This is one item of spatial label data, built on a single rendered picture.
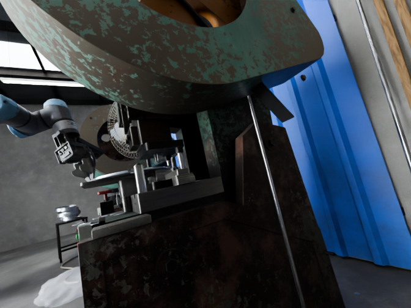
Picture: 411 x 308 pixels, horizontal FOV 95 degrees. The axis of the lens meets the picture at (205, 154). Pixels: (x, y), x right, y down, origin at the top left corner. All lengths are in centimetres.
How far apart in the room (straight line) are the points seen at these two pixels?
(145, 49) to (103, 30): 8
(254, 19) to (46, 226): 741
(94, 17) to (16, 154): 757
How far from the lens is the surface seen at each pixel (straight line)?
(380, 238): 156
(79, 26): 47
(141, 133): 79
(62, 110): 93
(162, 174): 77
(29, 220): 768
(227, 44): 59
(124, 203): 77
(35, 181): 770
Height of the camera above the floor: 70
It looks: 8 degrees up
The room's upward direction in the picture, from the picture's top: 12 degrees counter-clockwise
